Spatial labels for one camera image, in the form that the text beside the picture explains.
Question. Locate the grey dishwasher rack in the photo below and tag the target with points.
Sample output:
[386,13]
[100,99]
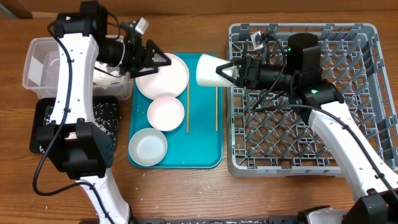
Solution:
[278,143]

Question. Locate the wooden chopstick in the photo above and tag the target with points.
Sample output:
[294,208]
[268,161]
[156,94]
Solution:
[216,109]
[188,108]

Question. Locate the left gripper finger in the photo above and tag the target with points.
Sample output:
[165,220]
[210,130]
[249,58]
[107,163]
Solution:
[140,72]
[154,57]

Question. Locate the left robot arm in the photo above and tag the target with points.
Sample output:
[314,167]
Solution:
[72,140]

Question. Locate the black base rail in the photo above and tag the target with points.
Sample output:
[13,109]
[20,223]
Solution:
[289,219]

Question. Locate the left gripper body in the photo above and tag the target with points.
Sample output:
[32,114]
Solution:
[133,59]

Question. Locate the clear plastic bin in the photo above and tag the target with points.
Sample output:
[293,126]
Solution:
[42,67]

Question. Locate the teal serving tray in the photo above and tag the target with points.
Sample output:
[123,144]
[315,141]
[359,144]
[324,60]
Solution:
[202,148]

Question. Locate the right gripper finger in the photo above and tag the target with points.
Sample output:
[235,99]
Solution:
[227,78]
[229,64]

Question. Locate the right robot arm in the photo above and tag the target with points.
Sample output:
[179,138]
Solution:
[322,107]

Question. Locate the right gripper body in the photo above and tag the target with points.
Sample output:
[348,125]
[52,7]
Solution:
[256,80]

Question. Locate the grey shallow bowl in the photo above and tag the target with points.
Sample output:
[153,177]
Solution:
[147,147]

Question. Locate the large white plate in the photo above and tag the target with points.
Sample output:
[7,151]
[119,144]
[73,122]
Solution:
[170,80]

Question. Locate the black plastic tray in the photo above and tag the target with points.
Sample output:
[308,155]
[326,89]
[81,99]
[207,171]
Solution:
[105,121]

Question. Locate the white tissue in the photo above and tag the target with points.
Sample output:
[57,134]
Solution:
[106,75]

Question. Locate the white bowl with rice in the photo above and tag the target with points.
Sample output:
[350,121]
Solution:
[165,113]

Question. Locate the pile of rice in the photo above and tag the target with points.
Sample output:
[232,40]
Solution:
[104,119]

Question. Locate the white paper cup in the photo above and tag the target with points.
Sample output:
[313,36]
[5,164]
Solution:
[206,72]

